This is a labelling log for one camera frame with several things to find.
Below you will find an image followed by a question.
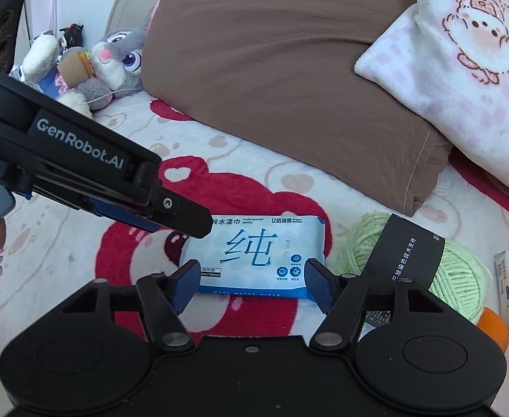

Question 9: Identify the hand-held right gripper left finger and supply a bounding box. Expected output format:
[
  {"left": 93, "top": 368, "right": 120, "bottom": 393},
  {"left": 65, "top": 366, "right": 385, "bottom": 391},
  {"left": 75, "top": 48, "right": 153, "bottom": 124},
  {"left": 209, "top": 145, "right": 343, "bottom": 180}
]
[{"left": 61, "top": 260, "right": 202, "bottom": 352}]

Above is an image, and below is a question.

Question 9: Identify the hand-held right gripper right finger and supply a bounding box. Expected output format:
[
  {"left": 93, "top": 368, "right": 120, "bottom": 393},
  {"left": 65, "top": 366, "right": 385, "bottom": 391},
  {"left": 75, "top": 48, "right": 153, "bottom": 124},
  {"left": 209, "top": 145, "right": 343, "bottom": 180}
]
[{"left": 303, "top": 258, "right": 448, "bottom": 352}]

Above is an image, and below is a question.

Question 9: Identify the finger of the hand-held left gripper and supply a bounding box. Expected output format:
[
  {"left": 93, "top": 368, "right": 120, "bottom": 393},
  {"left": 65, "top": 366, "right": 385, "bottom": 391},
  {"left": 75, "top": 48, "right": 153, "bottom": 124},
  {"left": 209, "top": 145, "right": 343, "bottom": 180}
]
[{"left": 85, "top": 186, "right": 214, "bottom": 239}]

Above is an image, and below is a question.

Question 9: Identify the blue wet wipes pack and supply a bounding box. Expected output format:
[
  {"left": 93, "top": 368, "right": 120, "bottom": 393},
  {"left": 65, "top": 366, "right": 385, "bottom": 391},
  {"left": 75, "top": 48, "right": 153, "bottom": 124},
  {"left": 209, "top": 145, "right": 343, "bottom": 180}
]
[{"left": 180, "top": 214, "right": 329, "bottom": 300}]

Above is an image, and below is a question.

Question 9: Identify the green yarn ball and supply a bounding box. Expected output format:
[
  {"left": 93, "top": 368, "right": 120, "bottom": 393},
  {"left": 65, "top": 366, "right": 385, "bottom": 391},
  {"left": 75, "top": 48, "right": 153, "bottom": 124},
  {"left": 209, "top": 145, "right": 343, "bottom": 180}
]
[{"left": 327, "top": 212, "right": 492, "bottom": 324}]

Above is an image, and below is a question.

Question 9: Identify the orange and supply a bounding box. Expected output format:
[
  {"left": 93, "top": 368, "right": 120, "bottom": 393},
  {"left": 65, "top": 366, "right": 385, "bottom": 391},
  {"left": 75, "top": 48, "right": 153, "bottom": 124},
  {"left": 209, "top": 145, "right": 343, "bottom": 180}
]
[{"left": 476, "top": 306, "right": 509, "bottom": 353}]

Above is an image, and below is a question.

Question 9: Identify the printed bear blanket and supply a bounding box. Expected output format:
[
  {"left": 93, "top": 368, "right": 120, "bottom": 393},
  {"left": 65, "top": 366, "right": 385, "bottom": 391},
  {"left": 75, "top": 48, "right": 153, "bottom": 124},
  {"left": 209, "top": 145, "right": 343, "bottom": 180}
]
[{"left": 0, "top": 93, "right": 509, "bottom": 417}]

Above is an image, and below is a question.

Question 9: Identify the grey rabbit plush toy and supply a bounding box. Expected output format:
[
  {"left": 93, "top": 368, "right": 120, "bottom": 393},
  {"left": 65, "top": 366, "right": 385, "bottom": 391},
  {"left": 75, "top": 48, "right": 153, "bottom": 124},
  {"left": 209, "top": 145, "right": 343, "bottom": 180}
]
[{"left": 20, "top": 2, "right": 159, "bottom": 118}]

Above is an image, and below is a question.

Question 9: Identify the black plush toy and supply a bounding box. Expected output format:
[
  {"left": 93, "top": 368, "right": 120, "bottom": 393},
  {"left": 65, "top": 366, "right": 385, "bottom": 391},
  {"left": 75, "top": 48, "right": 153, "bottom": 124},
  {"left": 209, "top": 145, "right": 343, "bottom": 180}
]
[{"left": 59, "top": 24, "right": 85, "bottom": 51}]

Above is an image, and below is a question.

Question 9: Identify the brown pillow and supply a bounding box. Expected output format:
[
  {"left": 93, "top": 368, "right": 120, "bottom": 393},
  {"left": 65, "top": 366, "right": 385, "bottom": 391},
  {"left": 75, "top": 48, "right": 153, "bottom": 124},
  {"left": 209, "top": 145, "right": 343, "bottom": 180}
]
[{"left": 141, "top": 0, "right": 452, "bottom": 217}]

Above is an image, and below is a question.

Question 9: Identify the pink checked pillow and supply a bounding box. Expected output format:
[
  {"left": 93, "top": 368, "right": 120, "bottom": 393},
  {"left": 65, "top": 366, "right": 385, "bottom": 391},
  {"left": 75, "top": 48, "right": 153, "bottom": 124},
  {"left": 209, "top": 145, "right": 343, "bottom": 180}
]
[{"left": 354, "top": 0, "right": 509, "bottom": 207}]

